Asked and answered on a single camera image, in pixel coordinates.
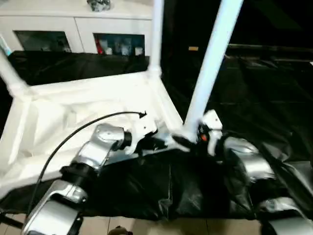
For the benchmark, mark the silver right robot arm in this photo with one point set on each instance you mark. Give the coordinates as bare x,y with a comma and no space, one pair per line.
256,164

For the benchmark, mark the dark grey bundle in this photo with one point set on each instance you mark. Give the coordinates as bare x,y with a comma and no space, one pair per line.
99,5

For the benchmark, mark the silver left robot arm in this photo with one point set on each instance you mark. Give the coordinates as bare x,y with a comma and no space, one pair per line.
97,142

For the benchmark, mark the white plastic table leg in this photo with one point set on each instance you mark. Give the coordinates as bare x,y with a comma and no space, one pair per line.
11,73
156,36
210,61

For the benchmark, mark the white plastic table top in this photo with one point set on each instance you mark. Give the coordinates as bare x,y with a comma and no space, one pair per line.
73,98

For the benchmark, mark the white blue patterned roll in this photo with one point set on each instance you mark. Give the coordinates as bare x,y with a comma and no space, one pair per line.
5,46

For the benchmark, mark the long black bar device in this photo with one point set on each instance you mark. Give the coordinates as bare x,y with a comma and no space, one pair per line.
269,47

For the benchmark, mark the white glass-door cabinet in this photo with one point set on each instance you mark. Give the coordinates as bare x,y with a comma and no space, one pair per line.
73,22

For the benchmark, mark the black folding frame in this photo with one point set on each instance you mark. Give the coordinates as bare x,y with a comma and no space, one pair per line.
12,219

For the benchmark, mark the black mat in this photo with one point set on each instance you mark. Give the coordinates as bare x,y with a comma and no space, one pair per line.
171,183

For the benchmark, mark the small gold label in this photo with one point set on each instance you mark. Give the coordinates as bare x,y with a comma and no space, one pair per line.
193,48

